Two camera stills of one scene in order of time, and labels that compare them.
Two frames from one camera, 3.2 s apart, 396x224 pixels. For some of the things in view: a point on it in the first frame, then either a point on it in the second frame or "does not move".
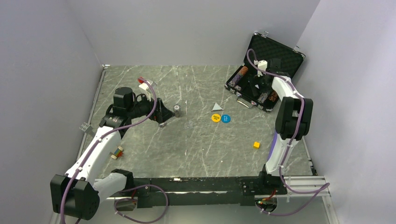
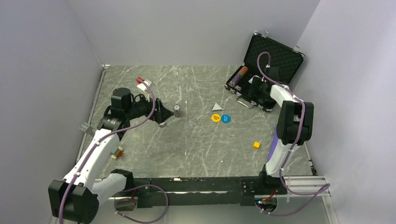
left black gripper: [161, 114] does not move
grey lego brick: [86, 127] does not move
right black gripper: [255, 80] to [257, 82]
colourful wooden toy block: [118, 152] does not move
